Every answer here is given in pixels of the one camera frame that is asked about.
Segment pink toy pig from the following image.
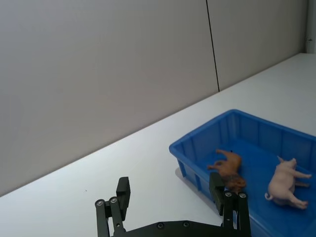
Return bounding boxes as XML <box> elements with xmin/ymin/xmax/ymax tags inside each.
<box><xmin>264</xmin><ymin>156</ymin><xmax>313</xmax><ymax>210</ymax></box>

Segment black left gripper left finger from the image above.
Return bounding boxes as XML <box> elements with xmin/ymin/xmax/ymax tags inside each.
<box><xmin>94</xmin><ymin>176</ymin><xmax>132</xmax><ymax>237</ymax></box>

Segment blue plastic bin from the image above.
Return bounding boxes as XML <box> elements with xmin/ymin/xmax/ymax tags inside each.
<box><xmin>169</xmin><ymin>109</ymin><xmax>316</xmax><ymax>237</ymax></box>

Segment brown toy lion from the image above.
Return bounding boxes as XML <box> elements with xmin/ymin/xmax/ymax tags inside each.
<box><xmin>206</xmin><ymin>148</ymin><xmax>247</xmax><ymax>196</ymax></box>

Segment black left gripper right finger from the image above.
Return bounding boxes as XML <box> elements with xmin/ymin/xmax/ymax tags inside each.
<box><xmin>209</xmin><ymin>172</ymin><xmax>252</xmax><ymax>234</ymax></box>

